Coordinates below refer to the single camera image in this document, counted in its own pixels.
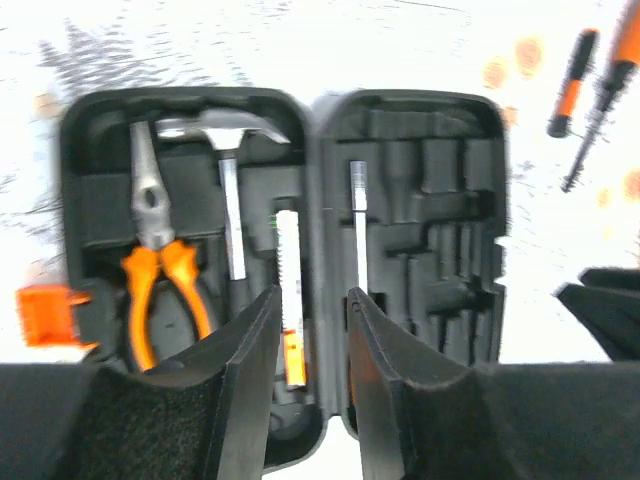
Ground large black orange screwdriver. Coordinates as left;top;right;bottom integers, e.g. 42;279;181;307
350;160;368;292

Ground orange black needle-nose pliers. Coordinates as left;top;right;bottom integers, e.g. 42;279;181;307
121;121;213;371

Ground floral table mat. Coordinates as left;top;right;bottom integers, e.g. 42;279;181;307
1;1;639;374

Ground orange utility knife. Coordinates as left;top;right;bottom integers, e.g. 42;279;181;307
275;210;306;388

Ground small black orange screwdriver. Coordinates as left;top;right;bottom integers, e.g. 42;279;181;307
547;28;599;138

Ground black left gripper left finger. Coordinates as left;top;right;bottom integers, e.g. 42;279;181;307
1;287;281;479

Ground steel claw hammer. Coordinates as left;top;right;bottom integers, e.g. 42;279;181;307
156;108;290;317

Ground orange handled long screwdriver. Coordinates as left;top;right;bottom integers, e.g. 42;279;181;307
561;1;639;193

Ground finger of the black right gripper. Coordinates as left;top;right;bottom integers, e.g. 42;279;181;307
556;268;639;360

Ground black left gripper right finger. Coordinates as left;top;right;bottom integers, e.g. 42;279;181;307
348;289;639;479

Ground dark green tool case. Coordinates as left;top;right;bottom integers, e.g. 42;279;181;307
14;85;512;476

